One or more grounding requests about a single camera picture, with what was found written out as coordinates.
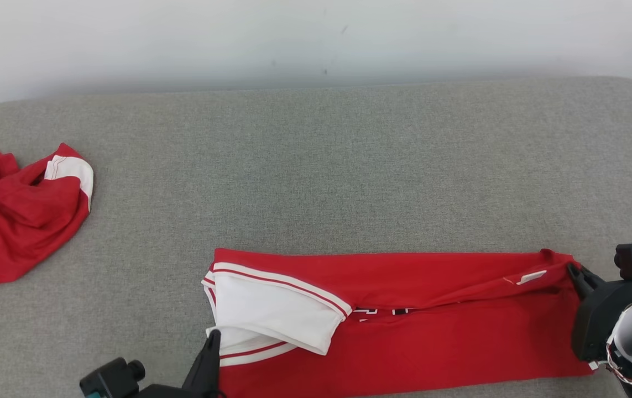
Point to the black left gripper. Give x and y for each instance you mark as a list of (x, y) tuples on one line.
[(177, 393)]

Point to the red garment with black lettering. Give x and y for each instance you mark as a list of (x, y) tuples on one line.
[(432, 348)]

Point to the red garment with white band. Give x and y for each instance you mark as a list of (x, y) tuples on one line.
[(11, 232)]

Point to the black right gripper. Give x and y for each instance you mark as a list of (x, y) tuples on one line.
[(597, 326)]

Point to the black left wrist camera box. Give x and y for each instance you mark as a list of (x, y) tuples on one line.
[(108, 381)]

